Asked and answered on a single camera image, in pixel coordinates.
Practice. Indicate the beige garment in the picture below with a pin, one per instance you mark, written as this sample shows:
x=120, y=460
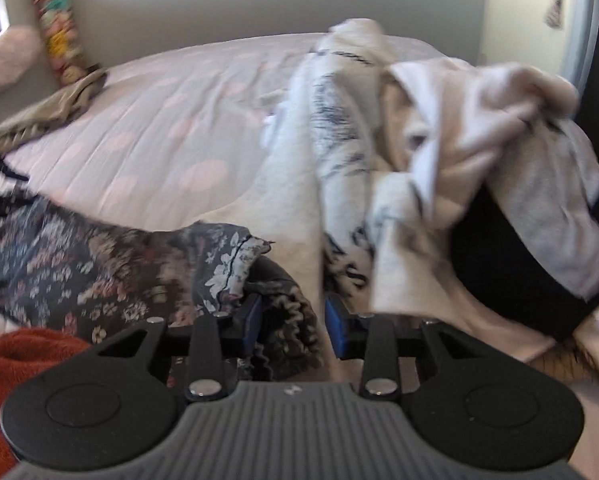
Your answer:
x=52, y=113

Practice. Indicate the white door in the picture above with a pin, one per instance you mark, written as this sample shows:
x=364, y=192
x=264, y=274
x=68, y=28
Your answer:
x=515, y=31

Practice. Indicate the pouch hanging on door handle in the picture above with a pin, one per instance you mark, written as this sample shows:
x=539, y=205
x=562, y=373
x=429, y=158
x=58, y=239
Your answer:
x=553, y=16

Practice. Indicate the dark floral garment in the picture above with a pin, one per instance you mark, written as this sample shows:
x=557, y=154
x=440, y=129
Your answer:
x=68, y=272

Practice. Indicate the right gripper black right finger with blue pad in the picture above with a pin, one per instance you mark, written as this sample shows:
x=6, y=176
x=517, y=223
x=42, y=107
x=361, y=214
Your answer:
x=367, y=337

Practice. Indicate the tube of plush toys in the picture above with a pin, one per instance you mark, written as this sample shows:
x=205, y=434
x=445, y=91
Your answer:
x=62, y=41

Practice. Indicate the white and black patterned garment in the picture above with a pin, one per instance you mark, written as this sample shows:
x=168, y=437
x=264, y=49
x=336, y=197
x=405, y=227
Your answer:
x=433, y=188

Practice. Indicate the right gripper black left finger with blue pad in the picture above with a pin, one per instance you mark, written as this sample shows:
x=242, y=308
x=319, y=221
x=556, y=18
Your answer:
x=217, y=342

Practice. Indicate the red towel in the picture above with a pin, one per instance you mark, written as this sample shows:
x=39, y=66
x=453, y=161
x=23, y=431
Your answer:
x=27, y=353

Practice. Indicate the pink dotted bed sheet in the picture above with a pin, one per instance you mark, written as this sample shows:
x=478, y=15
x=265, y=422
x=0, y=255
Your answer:
x=169, y=138

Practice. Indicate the pink plush cushion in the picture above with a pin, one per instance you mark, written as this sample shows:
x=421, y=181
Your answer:
x=20, y=49

